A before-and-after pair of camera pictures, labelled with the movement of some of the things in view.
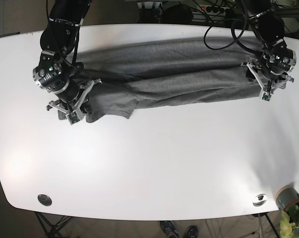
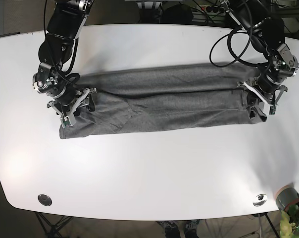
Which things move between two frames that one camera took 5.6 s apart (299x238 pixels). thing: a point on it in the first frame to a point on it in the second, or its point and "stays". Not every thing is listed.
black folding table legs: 49,229 stays
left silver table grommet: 44,200 stays
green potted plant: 294,223 stays
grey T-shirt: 120,78 to 163,98
